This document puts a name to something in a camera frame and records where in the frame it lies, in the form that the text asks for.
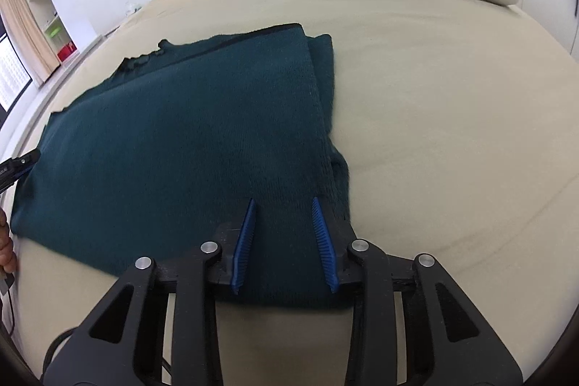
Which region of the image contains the person's hand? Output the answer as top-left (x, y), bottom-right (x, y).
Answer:
top-left (0, 209), bottom-right (18, 274)

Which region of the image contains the black framed window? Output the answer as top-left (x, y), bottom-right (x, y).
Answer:
top-left (0, 21), bottom-right (31, 124)

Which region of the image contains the beige roman blind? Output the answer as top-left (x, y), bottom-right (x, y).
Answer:
top-left (1, 0), bottom-right (61, 85)

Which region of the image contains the dark teal knit sweater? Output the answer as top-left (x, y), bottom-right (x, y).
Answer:
top-left (11, 24), bottom-right (349, 309)

